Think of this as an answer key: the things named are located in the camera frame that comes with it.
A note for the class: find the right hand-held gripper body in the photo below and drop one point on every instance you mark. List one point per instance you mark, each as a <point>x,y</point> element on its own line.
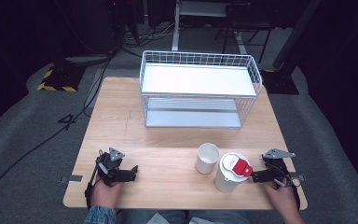
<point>276,166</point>

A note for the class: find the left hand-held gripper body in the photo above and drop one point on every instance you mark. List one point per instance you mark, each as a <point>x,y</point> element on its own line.
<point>110,166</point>

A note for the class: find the white lidded cup red tab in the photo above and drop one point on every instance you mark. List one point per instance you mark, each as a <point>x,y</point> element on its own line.
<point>228,177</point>

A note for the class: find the person's right hand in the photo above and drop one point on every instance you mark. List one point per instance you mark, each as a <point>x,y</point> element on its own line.
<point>281,197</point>

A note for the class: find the person's left hand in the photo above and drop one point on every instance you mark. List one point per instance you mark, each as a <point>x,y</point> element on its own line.
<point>105,194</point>

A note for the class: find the grey tape strip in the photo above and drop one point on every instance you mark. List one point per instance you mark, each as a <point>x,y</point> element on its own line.
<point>74,178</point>

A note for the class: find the person's legs in jeans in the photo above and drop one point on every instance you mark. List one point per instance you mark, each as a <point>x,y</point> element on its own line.
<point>217,217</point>

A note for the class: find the black stand with base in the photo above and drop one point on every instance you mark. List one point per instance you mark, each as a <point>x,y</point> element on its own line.
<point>281,77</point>

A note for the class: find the yellow black striped stand base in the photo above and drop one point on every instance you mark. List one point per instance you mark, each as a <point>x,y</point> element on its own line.
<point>60,79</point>

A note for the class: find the black stool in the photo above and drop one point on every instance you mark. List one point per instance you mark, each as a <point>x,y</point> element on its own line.
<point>248,18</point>

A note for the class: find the white desk frame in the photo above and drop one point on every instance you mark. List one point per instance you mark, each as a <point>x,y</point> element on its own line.
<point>175,25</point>

